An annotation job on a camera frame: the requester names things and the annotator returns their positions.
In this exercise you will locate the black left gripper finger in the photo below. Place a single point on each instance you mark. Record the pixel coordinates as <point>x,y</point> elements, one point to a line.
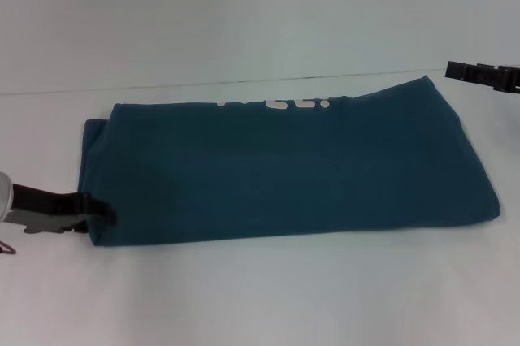
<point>101,212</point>

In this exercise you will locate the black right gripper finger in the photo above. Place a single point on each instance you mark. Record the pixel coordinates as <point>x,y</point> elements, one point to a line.
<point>471,71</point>

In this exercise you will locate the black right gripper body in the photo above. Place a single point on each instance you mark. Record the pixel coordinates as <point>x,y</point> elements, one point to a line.
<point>510,78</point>

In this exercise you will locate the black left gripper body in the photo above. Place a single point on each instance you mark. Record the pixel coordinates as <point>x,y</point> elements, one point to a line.
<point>44,208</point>

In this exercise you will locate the blue shirt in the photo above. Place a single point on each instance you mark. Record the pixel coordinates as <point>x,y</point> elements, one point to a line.
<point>284,167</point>

